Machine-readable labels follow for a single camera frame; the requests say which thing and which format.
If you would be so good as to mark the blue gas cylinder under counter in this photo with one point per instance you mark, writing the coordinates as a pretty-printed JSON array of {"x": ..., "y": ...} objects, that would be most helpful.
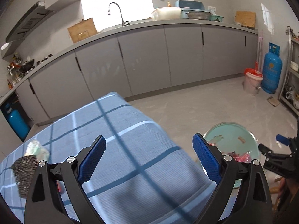
[{"x": 16, "y": 121}]

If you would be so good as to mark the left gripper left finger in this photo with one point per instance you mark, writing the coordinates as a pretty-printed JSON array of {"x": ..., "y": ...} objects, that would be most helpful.
[{"x": 44, "y": 203}]

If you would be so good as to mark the cardboard box by sink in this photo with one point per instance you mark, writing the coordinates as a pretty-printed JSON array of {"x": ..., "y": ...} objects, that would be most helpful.
[{"x": 82, "y": 30}]

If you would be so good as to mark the black range hood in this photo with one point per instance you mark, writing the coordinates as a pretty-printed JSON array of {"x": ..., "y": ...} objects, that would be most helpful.
[{"x": 36, "y": 15}]

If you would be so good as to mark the wooden cutting board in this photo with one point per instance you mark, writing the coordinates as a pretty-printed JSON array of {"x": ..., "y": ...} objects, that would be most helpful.
[{"x": 246, "y": 18}]

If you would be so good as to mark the blue dish rack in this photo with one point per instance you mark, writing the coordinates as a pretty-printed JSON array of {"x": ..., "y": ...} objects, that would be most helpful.
[{"x": 187, "y": 6}]

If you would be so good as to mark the blue gas cylinder right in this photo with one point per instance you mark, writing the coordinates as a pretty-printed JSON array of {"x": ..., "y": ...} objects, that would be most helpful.
[{"x": 272, "y": 68}]

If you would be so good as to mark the pink bucket red lid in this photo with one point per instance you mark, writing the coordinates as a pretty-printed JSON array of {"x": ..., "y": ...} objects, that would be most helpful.
[{"x": 252, "y": 81}]

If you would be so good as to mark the white plastic basin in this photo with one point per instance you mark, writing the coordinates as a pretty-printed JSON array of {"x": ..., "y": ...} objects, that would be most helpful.
[{"x": 166, "y": 13}]

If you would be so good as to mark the teal trash bin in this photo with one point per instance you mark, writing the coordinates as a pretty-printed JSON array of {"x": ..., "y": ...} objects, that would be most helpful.
[{"x": 223, "y": 137}]

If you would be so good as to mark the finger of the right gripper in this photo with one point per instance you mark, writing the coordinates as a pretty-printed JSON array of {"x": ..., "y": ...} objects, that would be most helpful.
[
  {"x": 273, "y": 157},
  {"x": 282, "y": 139}
]

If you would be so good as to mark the blue checkered tablecloth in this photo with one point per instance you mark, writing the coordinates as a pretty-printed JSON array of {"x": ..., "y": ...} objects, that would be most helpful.
[{"x": 143, "y": 176}]

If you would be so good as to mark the grey kitchen counter cabinets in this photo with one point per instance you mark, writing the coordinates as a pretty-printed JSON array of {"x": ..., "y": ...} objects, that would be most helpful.
[{"x": 135, "y": 60}]

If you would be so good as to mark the metal shelf rack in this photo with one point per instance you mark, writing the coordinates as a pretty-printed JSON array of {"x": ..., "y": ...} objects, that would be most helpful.
[{"x": 289, "y": 90}]

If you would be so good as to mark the cardboard scrap on floor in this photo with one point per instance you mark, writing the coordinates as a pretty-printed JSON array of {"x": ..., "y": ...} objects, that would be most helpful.
[{"x": 273, "y": 101}]

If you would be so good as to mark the metal bowl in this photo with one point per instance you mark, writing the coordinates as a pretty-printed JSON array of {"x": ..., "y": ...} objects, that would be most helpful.
[{"x": 199, "y": 15}]

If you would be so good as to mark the clear plastic bag red print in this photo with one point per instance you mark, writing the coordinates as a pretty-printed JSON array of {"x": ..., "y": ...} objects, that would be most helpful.
[{"x": 245, "y": 157}]

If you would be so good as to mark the black wok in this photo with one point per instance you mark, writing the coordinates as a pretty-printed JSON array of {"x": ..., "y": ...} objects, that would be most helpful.
[{"x": 26, "y": 66}]

